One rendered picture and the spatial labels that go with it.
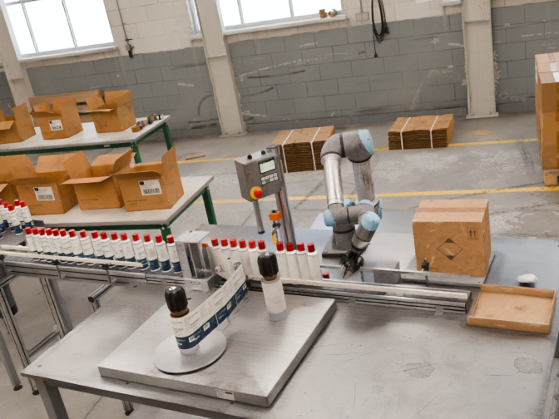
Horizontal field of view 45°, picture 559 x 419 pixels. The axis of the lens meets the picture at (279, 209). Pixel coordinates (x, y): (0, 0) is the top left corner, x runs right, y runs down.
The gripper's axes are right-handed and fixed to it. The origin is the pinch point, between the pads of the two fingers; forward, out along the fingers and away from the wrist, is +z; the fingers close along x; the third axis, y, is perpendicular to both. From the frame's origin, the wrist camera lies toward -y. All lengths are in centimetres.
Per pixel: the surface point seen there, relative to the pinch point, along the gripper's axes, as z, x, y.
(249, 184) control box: -18, -56, 1
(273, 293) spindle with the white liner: 2.4, -20.2, 32.1
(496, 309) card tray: -24, 61, 1
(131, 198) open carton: 101, -164, -89
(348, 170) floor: 156, -82, -366
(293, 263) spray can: 6.4, -23.2, 3.0
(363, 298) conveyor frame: 1.6, 12.4, 5.4
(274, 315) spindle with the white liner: 12.7, -16.1, 32.4
